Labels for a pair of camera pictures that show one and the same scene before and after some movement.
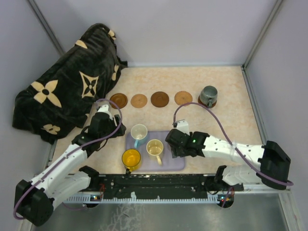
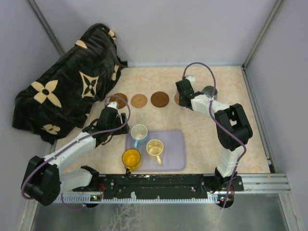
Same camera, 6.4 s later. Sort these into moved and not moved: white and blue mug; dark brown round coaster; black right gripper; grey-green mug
Moved: black right gripper
Not moved: dark brown round coaster; white and blue mug; grey-green mug
